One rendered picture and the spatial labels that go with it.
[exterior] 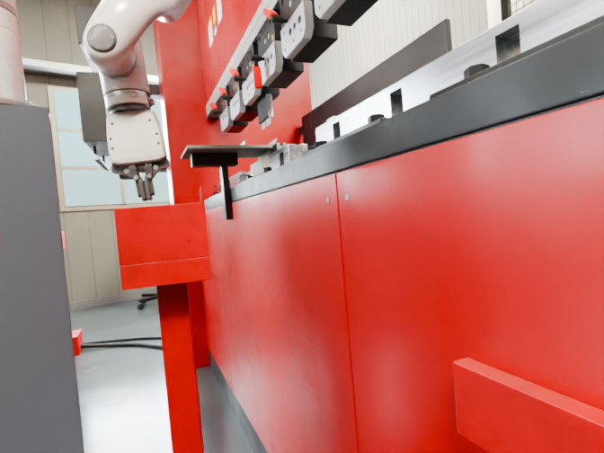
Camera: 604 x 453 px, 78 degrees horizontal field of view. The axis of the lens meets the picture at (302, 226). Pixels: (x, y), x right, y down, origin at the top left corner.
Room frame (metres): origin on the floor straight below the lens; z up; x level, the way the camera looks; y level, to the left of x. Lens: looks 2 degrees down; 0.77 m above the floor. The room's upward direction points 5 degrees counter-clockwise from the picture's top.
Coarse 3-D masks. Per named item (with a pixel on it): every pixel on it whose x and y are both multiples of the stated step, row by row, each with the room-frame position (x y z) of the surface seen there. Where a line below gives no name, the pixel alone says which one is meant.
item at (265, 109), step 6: (264, 96) 1.25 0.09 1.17; (270, 96) 1.25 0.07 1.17; (258, 102) 1.32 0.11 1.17; (264, 102) 1.26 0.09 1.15; (270, 102) 1.24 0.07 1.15; (258, 108) 1.32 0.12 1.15; (264, 108) 1.26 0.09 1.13; (270, 108) 1.24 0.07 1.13; (258, 114) 1.33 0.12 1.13; (264, 114) 1.27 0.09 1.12; (270, 114) 1.24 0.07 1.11; (264, 120) 1.29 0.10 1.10; (270, 120) 1.25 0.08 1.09; (264, 126) 1.31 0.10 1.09
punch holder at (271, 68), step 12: (276, 12) 1.05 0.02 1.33; (264, 24) 1.11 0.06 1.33; (276, 24) 1.05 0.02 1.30; (264, 36) 1.12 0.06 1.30; (276, 36) 1.05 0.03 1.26; (264, 48) 1.12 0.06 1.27; (276, 48) 1.04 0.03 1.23; (264, 60) 1.12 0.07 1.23; (276, 60) 1.04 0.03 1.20; (288, 60) 1.06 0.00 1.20; (264, 72) 1.13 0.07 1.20; (276, 72) 1.07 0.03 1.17; (288, 72) 1.07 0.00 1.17; (300, 72) 1.08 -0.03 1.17; (264, 84) 1.16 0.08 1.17; (276, 84) 1.17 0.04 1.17; (288, 84) 1.18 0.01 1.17
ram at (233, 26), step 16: (208, 0) 1.78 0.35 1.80; (224, 0) 1.51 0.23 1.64; (240, 0) 1.31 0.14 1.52; (256, 0) 1.16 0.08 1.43; (272, 0) 1.04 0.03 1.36; (208, 16) 1.81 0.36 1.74; (224, 16) 1.53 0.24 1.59; (240, 16) 1.33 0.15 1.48; (208, 32) 1.84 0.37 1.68; (224, 32) 1.55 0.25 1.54; (240, 32) 1.34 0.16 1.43; (256, 32) 1.19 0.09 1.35; (208, 48) 1.87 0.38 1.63; (224, 48) 1.57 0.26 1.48; (208, 64) 1.90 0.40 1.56; (224, 64) 1.60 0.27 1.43; (240, 64) 1.40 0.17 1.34; (208, 80) 1.94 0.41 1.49; (224, 80) 1.62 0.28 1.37; (208, 96) 1.97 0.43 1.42; (208, 112) 2.01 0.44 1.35
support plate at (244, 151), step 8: (184, 152) 1.16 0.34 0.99; (192, 152) 1.16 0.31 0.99; (200, 152) 1.17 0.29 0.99; (208, 152) 1.18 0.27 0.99; (216, 152) 1.19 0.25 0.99; (224, 152) 1.21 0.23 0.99; (232, 152) 1.22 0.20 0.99; (240, 152) 1.23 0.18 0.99; (248, 152) 1.24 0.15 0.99; (256, 152) 1.26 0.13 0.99; (264, 152) 1.27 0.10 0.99
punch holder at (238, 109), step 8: (240, 72) 1.42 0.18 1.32; (232, 80) 1.49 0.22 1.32; (232, 88) 1.50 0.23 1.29; (240, 88) 1.41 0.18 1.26; (240, 96) 1.41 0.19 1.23; (232, 104) 1.51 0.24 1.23; (240, 104) 1.41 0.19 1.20; (232, 112) 1.52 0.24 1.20; (240, 112) 1.43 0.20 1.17; (248, 112) 1.44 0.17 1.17; (256, 112) 1.45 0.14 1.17; (240, 120) 1.55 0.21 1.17; (248, 120) 1.56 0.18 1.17
